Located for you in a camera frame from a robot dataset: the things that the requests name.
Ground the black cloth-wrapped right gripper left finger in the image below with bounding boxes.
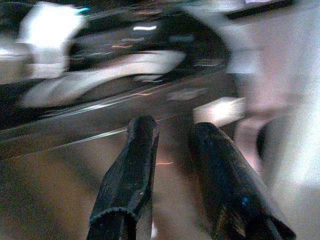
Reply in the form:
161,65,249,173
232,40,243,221
86,114,160,240

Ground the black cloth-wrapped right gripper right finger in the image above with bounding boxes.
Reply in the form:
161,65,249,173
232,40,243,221
186,121,298,240

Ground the white washing machine body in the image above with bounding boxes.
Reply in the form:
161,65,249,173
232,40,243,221
179,0,320,240

